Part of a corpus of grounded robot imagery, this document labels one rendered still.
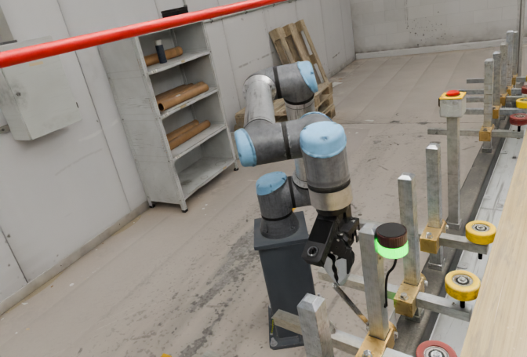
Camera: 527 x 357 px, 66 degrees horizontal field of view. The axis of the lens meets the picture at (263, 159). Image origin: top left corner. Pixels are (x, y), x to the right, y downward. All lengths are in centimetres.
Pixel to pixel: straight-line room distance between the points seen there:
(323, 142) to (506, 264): 65
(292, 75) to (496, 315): 91
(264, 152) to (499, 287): 66
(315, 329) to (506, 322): 50
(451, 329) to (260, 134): 87
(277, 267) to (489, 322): 113
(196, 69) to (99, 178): 142
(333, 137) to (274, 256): 122
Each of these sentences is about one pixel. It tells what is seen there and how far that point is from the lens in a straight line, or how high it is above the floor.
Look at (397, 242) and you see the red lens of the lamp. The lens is 86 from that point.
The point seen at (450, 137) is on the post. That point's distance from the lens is 157.
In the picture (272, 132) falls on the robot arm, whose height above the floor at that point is 136.
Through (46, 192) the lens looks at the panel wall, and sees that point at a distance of 340.
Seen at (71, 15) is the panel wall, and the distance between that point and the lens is 361.
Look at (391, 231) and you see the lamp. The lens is 87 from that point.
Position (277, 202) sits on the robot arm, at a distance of 185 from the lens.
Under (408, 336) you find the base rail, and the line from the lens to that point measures 131.
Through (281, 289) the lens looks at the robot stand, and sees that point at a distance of 207.
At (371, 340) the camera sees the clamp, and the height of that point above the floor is 87.
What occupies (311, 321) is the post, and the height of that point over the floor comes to 115.
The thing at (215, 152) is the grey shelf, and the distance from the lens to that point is 441.
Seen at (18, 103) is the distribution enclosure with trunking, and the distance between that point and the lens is 302.
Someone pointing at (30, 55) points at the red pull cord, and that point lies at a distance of 27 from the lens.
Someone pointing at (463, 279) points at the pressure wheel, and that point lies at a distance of 117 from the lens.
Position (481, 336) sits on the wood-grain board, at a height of 90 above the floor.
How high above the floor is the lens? 165
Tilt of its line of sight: 22 degrees down
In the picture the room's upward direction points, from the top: 11 degrees counter-clockwise
